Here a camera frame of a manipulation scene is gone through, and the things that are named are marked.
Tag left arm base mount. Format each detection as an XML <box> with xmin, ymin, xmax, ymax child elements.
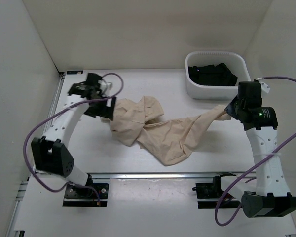
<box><xmin>63</xmin><ymin>176</ymin><xmax>109</xmax><ymax>208</ymax></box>

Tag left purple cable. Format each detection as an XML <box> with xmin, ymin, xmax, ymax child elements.
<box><xmin>23</xmin><ymin>73</ymin><xmax>124</xmax><ymax>207</ymax></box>

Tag purple cable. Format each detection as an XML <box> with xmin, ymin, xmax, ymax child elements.
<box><xmin>23</xmin><ymin>73</ymin><xmax>124</xmax><ymax>207</ymax></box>
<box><xmin>214</xmin><ymin>76</ymin><xmax>296</xmax><ymax>226</ymax></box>

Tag black trousers in basket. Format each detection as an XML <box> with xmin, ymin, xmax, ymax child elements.
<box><xmin>188</xmin><ymin>63</ymin><xmax>238</xmax><ymax>86</ymax></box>

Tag dark corner sticker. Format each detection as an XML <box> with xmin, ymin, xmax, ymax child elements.
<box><xmin>66</xmin><ymin>70</ymin><xmax>83</xmax><ymax>75</ymax></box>

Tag beige trousers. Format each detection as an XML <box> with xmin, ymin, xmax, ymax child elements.
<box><xmin>101</xmin><ymin>96</ymin><xmax>231</xmax><ymax>166</ymax></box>

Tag aluminium front rail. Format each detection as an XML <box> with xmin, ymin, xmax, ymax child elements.
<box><xmin>14</xmin><ymin>172</ymin><xmax>240</xmax><ymax>205</ymax></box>

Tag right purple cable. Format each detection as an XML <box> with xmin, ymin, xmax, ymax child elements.
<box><xmin>214</xmin><ymin>76</ymin><xmax>296</xmax><ymax>226</ymax></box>

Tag white plastic basket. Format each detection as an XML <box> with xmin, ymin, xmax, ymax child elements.
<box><xmin>185</xmin><ymin>50</ymin><xmax>251</xmax><ymax>101</ymax></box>

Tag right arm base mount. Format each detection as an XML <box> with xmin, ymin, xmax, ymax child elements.
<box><xmin>192</xmin><ymin>173</ymin><xmax>240</xmax><ymax>209</ymax></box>

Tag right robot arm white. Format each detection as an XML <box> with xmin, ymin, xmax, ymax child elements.
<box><xmin>212</xmin><ymin>81</ymin><xmax>296</xmax><ymax>218</ymax></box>

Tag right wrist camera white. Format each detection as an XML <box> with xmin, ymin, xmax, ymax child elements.
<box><xmin>255</xmin><ymin>78</ymin><xmax>270</xmax><ymax>95</ymax></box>

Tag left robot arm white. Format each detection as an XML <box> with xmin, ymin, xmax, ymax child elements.
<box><xmin>31</xmin><ymin>73</ymin><xmax>116</xmax><ymax>198</ymax></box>

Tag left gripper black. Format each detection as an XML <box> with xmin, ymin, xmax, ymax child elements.
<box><xmin>85</xmin><ymin>93</ymin><xmax>117</xmax><ymax>121</ymax></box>

